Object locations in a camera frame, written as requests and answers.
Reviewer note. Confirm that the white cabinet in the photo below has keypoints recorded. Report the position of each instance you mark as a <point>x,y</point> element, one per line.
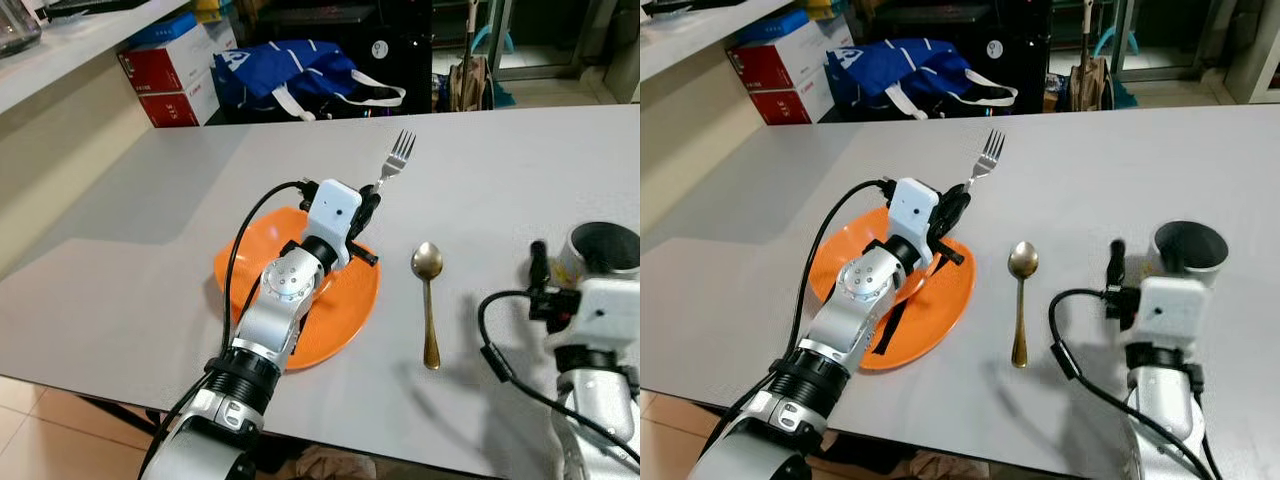
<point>1255,50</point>

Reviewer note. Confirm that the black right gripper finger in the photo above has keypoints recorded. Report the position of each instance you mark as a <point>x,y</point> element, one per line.
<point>1117,265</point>
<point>540,265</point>

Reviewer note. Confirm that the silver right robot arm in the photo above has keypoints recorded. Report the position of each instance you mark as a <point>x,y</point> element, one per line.
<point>1165,410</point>
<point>595,410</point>

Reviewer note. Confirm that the white ceramic mug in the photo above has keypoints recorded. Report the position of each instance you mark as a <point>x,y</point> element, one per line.
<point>605,245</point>
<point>1190,245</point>

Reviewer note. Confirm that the brass metal spoon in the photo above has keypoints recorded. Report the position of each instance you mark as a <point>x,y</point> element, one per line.
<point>427,262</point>
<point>1023,260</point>

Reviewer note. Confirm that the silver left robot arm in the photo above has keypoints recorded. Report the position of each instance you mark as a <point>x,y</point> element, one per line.
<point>860,300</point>
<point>280,300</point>

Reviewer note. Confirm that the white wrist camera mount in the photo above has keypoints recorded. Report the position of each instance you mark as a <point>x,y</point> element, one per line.
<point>605,315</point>
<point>333,210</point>
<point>1172,312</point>
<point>912,210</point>

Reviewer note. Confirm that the silver metal fork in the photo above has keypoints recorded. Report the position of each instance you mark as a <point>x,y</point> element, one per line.
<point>400,152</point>
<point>990,152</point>

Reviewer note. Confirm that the brown folded umbrella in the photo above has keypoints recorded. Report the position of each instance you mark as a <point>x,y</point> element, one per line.
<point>470,80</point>
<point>1090,80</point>

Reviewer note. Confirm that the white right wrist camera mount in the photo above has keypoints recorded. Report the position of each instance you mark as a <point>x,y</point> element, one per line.
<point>1172,312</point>
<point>605,315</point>

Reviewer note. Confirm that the red white cardboard box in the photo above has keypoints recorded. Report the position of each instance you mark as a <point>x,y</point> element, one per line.
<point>780,105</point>
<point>170,107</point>
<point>775,65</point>
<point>165,68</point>

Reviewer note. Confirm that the flat blue box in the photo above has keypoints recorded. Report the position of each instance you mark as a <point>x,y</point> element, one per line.
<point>775,27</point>
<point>165,28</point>

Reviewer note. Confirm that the white shelf board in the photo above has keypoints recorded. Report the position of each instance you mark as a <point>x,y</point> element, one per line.
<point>690,40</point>
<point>70,55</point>

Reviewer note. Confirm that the orange plastic plate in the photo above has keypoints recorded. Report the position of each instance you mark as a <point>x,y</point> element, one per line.
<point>945,310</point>
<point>350,310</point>

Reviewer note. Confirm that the crumpled white cloth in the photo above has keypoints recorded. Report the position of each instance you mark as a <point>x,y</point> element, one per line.
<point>330,465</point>
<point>945,468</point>

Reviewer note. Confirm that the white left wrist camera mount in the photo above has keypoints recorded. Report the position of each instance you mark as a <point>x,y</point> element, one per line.
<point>333,210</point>
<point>912,210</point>

